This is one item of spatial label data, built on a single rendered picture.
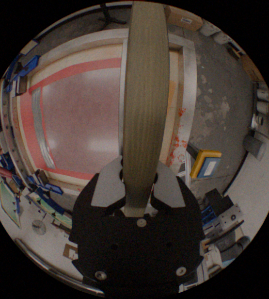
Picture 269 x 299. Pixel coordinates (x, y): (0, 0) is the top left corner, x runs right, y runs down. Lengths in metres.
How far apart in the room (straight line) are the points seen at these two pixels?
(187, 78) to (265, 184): 3.22
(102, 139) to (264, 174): 3.35
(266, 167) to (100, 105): 3.34
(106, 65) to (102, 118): 0.15
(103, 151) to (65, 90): 0.23
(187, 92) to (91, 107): 0.25
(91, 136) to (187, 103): 0.28
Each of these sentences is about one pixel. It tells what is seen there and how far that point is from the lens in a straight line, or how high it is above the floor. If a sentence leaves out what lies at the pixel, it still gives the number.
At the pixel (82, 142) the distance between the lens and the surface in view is 0.32.
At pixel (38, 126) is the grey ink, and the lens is 0.45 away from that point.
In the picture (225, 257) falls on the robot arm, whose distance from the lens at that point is 0.76.
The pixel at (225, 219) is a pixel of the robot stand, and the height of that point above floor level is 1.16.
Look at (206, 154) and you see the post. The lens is 0.40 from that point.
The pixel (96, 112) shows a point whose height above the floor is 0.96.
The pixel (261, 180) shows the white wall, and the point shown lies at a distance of 3.32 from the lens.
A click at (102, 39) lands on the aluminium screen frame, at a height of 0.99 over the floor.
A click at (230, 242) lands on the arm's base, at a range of 0.73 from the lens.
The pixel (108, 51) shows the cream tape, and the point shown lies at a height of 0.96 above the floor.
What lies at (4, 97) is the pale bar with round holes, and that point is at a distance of 0.71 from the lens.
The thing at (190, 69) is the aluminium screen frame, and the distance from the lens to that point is 0.28.
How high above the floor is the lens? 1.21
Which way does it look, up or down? 63 degrees down
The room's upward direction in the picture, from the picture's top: 178 degrees counter-clockwise
